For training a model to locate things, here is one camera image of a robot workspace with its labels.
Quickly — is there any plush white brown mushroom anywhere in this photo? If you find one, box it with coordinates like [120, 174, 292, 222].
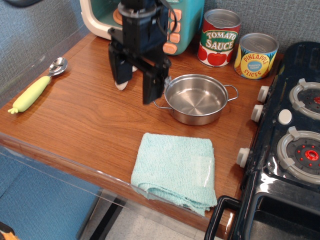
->
[114, 66, 138, 91]

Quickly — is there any small stainless steel pot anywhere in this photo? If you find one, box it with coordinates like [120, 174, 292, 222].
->
[154, 74, 239, 126]

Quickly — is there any pineapple slices can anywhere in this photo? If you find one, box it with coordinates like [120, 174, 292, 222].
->
[234, 33, 279, 80]

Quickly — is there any light teal napkin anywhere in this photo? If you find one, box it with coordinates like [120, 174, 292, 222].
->
[131, 133, 217, 216]

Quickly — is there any spoon with green handle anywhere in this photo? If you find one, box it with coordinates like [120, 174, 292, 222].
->
[7, 57, 68, 115]

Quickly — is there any orange object at corner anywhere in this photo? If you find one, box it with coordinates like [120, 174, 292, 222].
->
[0, 222, 20, 240]

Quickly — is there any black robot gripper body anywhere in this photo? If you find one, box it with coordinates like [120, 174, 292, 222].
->
[108, 2, 171, 72]

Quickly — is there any black toy stove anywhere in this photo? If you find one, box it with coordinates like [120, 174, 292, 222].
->
[205, 41, 320, 240]

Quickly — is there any tomato sauce can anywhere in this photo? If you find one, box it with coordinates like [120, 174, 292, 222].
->
[197, 8, 242, 67]

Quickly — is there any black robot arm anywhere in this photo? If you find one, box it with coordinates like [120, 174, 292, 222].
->
[108, 0, 172, 105]

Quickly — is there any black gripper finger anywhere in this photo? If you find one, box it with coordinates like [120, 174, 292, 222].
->
[142, 66, 169, 105]
[108, 42, 133, 85]

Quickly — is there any teal toy microwave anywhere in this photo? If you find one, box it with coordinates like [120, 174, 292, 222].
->
[79, 0, 205, 56]

